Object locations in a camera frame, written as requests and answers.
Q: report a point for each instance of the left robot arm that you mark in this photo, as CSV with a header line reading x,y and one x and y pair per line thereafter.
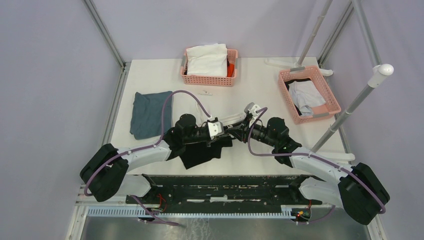
x,y
105,172

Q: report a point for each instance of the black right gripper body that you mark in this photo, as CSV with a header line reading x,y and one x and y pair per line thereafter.
x,y
259,133

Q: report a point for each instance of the metal drying rack stand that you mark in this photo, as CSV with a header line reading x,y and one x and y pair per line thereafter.
x,y
380,71

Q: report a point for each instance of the black underwear beige waistband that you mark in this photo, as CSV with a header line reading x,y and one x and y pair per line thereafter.
x,y
194,154

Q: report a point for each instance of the pink basket with underwear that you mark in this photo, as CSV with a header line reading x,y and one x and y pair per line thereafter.
x,y
313,73

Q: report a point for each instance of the pink basket with white cloth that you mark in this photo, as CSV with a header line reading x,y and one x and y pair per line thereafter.
x,y
232,58

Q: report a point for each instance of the small white loose clip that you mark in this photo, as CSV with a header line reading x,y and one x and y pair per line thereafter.
x,y
205,93

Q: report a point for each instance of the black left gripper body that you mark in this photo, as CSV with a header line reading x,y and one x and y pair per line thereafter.
x,y
199,135

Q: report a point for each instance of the folded blue-grey cloth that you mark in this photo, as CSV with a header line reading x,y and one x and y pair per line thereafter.
x,y
150,113

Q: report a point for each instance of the white clip hanger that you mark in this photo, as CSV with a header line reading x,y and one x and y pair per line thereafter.
x,y
232,118

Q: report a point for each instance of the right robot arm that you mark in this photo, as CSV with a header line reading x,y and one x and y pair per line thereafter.
x,y
355,188

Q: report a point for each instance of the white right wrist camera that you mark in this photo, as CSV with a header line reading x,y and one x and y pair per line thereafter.
x,y
253,110

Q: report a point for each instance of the light grey underwear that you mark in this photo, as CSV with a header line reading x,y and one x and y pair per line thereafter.
x,y
305,96

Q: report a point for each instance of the white crumpled cloth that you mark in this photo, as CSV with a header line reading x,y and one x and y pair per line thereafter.
x,y
207,60

